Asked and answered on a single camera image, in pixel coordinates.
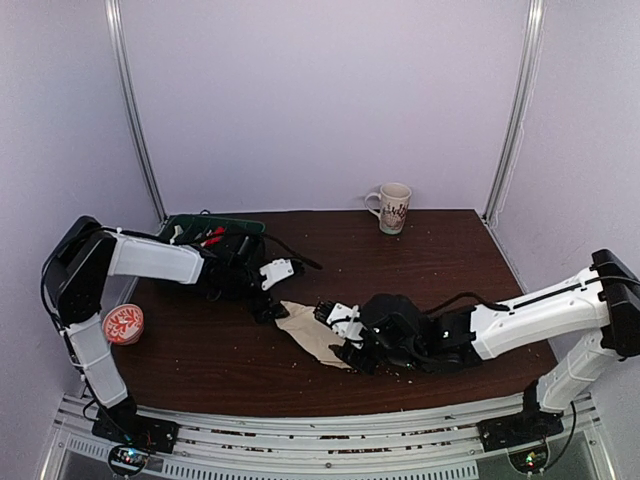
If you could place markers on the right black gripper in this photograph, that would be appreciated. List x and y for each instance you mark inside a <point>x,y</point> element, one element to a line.
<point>354,360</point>

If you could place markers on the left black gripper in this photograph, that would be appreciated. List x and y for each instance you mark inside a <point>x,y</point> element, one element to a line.
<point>268,313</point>

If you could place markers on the green compartment tray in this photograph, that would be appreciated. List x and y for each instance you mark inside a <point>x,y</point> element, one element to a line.
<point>215,222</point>

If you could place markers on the cream underwear navy trim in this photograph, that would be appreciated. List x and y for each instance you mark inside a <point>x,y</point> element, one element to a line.
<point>313,337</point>

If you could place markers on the white patterned ceramic mug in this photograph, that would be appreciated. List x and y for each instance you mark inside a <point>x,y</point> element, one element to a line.
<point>390,205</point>

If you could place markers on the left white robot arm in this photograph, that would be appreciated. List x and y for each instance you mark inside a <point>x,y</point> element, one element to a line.
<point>73,279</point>

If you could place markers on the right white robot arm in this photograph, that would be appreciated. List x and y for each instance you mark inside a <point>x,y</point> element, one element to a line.
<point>602,301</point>

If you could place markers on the red item in tray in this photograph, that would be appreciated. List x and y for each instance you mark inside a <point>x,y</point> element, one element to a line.
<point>213,237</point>

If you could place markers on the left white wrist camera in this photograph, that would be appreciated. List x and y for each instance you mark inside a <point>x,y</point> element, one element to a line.
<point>279,270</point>

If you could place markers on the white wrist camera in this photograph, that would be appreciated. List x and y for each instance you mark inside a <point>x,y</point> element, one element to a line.
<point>342,320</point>
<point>279,270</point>

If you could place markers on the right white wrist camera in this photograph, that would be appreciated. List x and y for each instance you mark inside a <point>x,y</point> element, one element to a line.
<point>342,320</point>

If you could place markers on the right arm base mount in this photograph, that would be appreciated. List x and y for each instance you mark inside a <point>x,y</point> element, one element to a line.
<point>518,429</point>

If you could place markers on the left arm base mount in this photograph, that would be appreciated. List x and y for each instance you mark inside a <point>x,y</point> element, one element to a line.
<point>154,435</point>

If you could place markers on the left aluminium frame post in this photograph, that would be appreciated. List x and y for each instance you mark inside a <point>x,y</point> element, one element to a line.
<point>115,26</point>

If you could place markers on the aluminium frame post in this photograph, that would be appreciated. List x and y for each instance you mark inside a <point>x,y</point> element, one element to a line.
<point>115,26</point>
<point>523,90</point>

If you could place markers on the right aluminium frame post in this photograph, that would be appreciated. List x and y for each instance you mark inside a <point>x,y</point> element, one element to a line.
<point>523,90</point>

